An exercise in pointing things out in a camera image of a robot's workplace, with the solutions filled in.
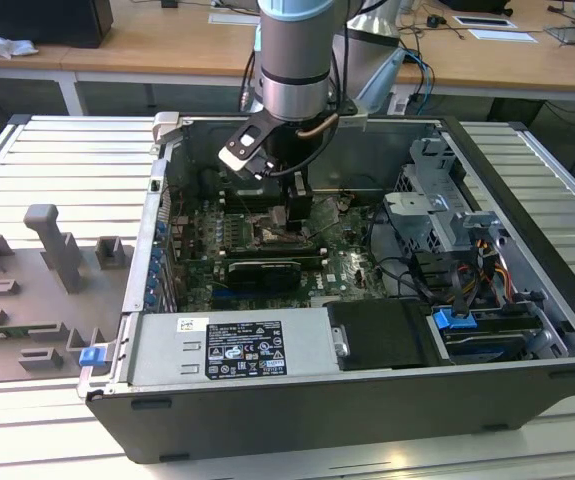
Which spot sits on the silver metal drive cage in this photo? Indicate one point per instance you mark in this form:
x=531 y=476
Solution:
x=417 y=220

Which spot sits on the black box on desk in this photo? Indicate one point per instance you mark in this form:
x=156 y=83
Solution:
x=42 y=20

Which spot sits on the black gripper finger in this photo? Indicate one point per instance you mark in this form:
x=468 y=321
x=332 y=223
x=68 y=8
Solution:
x=301 y=215

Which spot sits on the blue plastic latch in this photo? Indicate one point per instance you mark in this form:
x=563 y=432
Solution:
x=92 y=356

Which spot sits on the small black adapter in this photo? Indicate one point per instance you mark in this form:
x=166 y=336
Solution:
x=436 y=21

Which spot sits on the grey power supply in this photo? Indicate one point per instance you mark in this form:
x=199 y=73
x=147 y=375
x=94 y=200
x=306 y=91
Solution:
x=167 y=350

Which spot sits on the white paper sheet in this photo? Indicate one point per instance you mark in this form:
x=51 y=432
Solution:
x=502 y=35

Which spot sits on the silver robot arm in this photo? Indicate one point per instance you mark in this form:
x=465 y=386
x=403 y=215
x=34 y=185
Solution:
x=294 y=60

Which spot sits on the black plastic shroud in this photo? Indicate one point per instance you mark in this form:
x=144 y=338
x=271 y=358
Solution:
x=382 y=335

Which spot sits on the CPU socket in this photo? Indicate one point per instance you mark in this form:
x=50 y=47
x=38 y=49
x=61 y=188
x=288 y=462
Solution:
x=267 y=239

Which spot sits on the grey parts rack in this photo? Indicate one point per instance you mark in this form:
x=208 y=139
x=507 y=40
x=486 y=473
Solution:
x=27 y=300

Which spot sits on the black graphics card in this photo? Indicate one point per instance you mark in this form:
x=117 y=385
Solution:
x=267 y=275

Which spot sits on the silver CPU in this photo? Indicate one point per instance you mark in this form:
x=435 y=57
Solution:
x=280 y=219

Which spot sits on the coin cell battery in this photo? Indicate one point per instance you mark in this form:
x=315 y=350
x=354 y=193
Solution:
x=344 y=203

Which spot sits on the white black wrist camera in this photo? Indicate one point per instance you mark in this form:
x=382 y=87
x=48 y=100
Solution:
x=242 y=145

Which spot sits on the crumpled white paper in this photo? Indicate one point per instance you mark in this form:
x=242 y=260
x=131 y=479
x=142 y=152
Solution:
x=9 y=47

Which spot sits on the black open PC case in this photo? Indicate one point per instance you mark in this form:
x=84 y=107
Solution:
x=317 y=415

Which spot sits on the green motherboard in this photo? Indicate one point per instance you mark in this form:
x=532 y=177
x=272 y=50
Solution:
x=352 y=270

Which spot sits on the wooden desk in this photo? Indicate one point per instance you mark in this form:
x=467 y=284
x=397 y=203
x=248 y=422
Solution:
x=117 y=50

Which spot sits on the hard disk in blue carrier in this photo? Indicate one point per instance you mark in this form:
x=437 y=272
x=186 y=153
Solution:
x=454 y=320

